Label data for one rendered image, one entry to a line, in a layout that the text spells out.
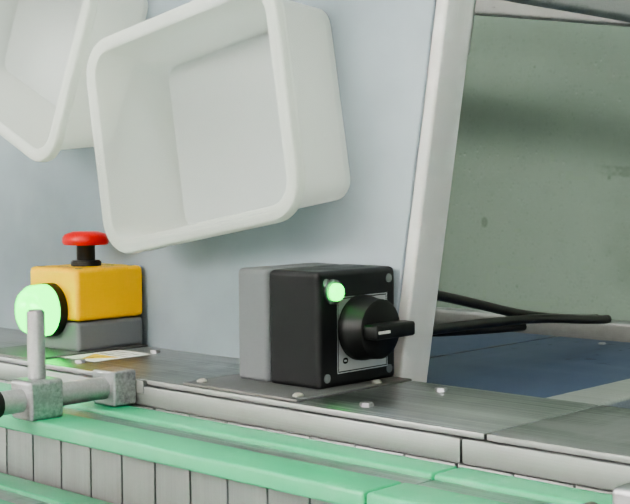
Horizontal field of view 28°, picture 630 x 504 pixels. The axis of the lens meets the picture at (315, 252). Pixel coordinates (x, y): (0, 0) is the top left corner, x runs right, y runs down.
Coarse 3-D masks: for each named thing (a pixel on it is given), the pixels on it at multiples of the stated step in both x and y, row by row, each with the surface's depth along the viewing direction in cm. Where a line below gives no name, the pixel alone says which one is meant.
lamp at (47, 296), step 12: (36, 288) 104; (48, 288) 104; (60, 288) 105; (24, 300) 104; (36, 300) 103; (48, 300) 103; (60, 300) 104; (24, 312) 104; (48, 312) 103; (60, 312) 104; (24, 324) 104; (48, 324) 104; (60, 324) 104
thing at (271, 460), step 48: (0, 384) 100; (48, 432) 83; (96, 432) 80; (144, 432) 79; (192, 432) 81; (240, 432) 79; (240, 480) 70; (288, 480) 67; (336, 480) 66; (384, 480) 66; (432, 480) 67; (480, 480) 66; (528, 480) 66
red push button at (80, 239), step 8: (72, 232) 107; (80, 232) 107; (88, 232) 107; (96, 232) 108; (64, 240) 107; (72, 240) 106; (80, 240) 106; (88, 240) 106; (96, 240) 107; (104, 240) 107; (80, 248) 108; (88, 248) 108; (80, 256) 108; (88, 256) 108
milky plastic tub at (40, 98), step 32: (0, 0) 119; (32, 0) 119; (64, 0) 115; (96, 0) 101; (128, 0) 105; (0, 32) 121; (32, 32) 119; (64, 32) 115; (96, 32) 104; (0, 64) 122; (32, 64) 119; (64, 64) 116; (0, 96) 116; (32, 96) 118; (64, 96) 104; (0, 128) 111; (32, 128) 111; (64, 128) 105
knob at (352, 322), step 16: (352, 304) 84; (368, 304) 84; (384, 304) 85; (352, 320) 84; (368, 320) 84; (384, 320) 85; (400, 320) 85; (352, 336) 84; (368, 336) 83; (384, 336) 83; (400, 336) 84; (352, 352) 84; (368, 352) 84; (384, 352) 85
